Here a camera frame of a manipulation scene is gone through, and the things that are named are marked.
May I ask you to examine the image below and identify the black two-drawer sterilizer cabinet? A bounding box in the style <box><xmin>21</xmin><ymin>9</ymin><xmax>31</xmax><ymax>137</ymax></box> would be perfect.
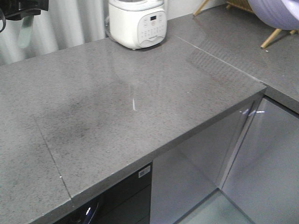
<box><xmin>56</xmin><ymin>162</ymin><xmax>153</xmax><ymax>224</ymax></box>

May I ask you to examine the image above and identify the purple plastic bowl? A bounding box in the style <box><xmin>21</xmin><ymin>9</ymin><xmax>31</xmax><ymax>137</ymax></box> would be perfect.
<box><xmin>248</xmin><ymin>0</ymin><xmax>299</xmax><ymax>30</ymax></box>

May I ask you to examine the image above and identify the white rice cooker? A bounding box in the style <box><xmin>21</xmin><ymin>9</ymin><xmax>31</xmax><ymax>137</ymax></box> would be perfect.
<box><xmin>108</xmin><ymin>0</ymin><xmax>167</xmax><ymax>49</ymax></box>

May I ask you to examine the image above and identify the wooden rack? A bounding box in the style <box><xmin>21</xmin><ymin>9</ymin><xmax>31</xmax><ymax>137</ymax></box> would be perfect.
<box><xmin>192</xmin><ymin>0</ymin><xmax>299</xmax><ymax>49</ymax></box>

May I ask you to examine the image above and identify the mint green plastic spoon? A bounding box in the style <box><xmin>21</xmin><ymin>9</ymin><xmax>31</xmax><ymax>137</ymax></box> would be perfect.
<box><xmin>18</xmin><ymin>15</ymin><xmax>34</xmax><ymax>49</ymax></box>

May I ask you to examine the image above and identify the white pleated curtain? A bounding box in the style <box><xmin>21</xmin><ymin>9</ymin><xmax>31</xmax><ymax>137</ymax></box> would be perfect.
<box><xmin>0</xmin><ymin>0</ymin><xmax>108</xmax><ymax>65</ymax></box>

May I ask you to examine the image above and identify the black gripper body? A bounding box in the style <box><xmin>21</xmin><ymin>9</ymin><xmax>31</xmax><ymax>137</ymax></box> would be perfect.
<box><xmin>0</xmin><ymin>0</ymin><xmax>49</xmax><ymax>20</ymax></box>

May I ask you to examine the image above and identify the grey cabinet door panel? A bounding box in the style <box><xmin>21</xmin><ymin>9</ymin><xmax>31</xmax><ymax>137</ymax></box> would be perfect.
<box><xmin>149</xmin><ymin>101</ymin><xmax>257</xmax><ymax>224</ymax></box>

